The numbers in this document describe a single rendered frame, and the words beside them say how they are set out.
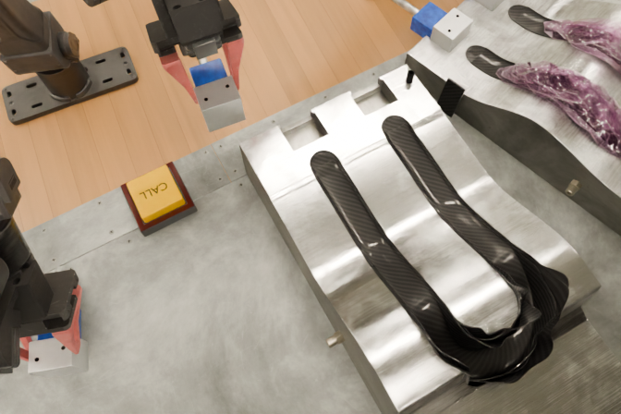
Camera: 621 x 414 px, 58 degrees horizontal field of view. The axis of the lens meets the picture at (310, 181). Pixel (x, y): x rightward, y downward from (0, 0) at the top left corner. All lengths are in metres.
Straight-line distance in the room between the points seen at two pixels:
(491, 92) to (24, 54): 0.63
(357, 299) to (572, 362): 0.26
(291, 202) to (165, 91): 0.32
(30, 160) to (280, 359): 0.47
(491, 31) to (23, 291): 0.71
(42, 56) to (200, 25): 0.31
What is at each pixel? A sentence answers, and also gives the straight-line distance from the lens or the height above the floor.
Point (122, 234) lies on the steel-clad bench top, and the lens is 0.81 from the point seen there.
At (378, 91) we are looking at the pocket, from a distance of 0.81.
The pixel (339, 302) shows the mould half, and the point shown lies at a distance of 0.64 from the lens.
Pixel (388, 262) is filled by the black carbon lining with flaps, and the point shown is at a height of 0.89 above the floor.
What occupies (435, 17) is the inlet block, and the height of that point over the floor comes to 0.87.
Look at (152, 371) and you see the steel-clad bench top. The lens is 0.76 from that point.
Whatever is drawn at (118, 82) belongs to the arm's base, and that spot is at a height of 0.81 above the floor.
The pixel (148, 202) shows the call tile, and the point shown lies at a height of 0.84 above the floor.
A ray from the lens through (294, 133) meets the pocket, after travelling 0.77.
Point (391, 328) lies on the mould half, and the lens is 0.61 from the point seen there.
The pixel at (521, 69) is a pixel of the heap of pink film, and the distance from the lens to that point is 0.84.
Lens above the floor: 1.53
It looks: 65 degrees down
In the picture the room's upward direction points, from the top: 1 degrees counter-clockwise
